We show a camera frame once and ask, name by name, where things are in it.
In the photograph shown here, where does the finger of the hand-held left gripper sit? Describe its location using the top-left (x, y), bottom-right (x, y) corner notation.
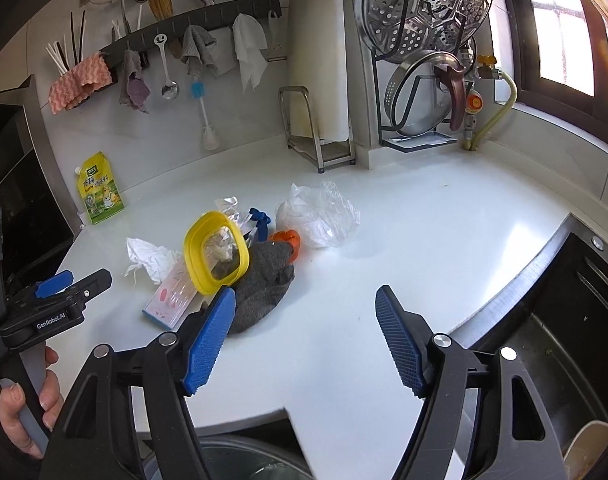
top-left (58, 268), bottom-right (113, 313)
top-left (6, 270), bottom-right (75, 311)

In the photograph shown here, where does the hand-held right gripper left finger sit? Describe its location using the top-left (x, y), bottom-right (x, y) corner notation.
top-left (38, 286), bottom-right (237, 480)

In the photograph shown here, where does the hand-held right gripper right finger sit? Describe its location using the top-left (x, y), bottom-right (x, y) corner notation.
top-left (375, 285), bottom-right (567, 480)

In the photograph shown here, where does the pink white box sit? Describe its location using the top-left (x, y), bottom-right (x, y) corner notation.
top-left (142, 260), bottom-right (207, 332)

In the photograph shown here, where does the white tissue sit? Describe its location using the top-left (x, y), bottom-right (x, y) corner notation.
top-left (125, 237), bottom-right (183, 285)

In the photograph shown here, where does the dark grey cloth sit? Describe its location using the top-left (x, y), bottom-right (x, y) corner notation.
top-left (231, 241), bottom-right (297, 333)

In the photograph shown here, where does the yellow rimmed clear lid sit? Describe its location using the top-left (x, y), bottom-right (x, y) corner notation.
top-left (184, 211), bottom-right (250, 295)

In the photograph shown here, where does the clear plastic wrapper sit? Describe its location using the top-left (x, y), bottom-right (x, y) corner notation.
top-left (215, 196), bottom-right (257, 246)

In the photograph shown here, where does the clear plastic bottle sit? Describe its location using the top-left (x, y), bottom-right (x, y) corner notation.
top-left (275, 181), bottom-right (362, 250)

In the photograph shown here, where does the person's left hand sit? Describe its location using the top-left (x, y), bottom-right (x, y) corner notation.
top-left (0, 346), bottom-right (65, 461)

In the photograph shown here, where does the yellow green spout pouch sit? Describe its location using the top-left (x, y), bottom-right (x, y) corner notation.
top-left (74, 151), bottom-right (125, 225)

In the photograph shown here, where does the black kitchen appliance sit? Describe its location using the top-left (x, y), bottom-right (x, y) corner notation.
top-left (0, 75), bottom-right (79, 291)

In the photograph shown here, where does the orange crumpled wrapper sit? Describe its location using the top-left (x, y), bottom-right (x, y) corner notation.
top-left (269, 229), bottom-right (303, 263)

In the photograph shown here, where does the steel kitchen sink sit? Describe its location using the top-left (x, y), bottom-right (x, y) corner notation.
top-left (446, 212), bottom-right (608, 480)

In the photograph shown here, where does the blue plastic clip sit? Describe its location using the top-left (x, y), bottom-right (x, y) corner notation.
top-left (248, 207), bottom-right (272, 241)

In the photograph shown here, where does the purple grey hanging cloth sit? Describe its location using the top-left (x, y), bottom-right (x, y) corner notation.
top-left (118, 50), bottom-right (152, 114)

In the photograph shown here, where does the pink wavy cloth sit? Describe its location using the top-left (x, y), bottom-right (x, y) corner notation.
top-left (48, 52), bottom-right (113, 115)

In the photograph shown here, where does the black pot lid rack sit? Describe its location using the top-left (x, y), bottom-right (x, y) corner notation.
top-left (369, 0), bottom-right (472, 153)

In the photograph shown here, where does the beige bowl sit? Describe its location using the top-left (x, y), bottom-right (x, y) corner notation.
top-left (564, 420), bottom-right (608, 480)

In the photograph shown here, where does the blue white bottle brush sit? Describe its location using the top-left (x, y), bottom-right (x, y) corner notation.
top-left (190, 72), bottom-right (221, 152)

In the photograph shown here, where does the metal cutting board rack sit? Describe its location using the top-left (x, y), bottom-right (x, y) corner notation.
top-left (278, 86), bottom-right (357, 167)

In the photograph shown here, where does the brass gas valve with pipe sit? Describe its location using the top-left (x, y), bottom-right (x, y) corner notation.
top-left (461, 52), bottom-right (502, 153)

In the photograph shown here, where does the grey hanging dishcloth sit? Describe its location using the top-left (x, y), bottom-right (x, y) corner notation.
top-left (180, 25), bottom-right (237, 78)

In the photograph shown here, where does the white hanging cloth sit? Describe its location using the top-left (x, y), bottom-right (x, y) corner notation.
top-left (232, 13), bottom-right (269, 92)

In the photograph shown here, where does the white cutting board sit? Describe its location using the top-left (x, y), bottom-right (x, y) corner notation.
top-left (287, 0), bottom-right (365, 143)

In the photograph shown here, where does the white hanging utensil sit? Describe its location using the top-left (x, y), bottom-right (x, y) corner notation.
top-left (266, 9), bottom-right (285, 63)

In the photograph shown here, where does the perforated steel steamer tray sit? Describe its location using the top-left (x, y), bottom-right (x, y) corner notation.
top-left (356, 0), bottom-right (495, 63)

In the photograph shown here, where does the metal spoon with smiley handle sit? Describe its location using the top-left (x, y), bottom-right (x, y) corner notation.
top-left (154, 34), bottom-right (181, 101)

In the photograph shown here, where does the yellow gas hose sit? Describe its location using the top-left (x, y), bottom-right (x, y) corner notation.
top-left (461, 72), bottom-right (519, 152)

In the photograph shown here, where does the dark grey wall hook rail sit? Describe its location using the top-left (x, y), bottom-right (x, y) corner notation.
top-left (100, 0), bottom-right (281, 83)

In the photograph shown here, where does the dark brown window frame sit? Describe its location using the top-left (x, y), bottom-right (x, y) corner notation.
top-left (494, 0), bottom-right (608, 121)

